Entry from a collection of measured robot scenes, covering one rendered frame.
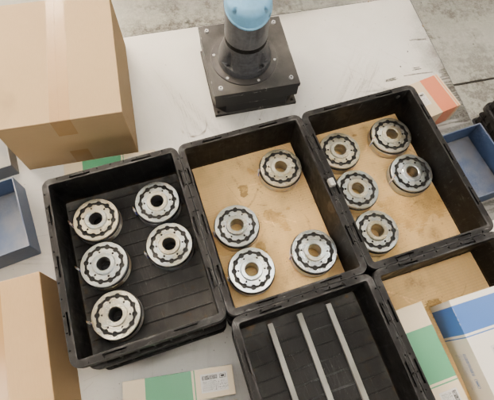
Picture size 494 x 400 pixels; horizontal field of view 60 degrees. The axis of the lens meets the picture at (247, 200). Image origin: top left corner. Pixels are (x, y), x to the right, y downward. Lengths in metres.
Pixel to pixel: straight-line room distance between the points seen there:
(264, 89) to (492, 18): 1.95
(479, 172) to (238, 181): 0.71
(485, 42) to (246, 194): 2.05
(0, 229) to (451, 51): 2.30
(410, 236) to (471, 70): 1.69
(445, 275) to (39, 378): 0.89
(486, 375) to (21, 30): 1.34
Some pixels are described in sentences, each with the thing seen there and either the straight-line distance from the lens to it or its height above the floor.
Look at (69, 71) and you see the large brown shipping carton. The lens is 1.20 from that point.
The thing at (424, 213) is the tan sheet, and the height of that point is 0.83.
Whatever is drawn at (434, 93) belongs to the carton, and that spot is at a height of 0.77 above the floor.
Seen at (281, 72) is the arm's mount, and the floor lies 0.80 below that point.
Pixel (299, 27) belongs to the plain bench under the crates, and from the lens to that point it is 1.54.
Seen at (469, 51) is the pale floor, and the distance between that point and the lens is 2.74.
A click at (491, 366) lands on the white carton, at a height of 0.92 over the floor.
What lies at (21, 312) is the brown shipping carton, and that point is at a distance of 1.02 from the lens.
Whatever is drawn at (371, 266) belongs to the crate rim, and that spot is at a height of 0.93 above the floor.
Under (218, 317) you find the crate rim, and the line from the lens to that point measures 0.85.
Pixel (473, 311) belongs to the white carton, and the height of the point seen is 0.92.
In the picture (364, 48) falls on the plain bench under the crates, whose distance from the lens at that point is 1.52.
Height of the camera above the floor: 1.77
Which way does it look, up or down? 67 degrees down
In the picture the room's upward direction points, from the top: 5 degrees clockwise
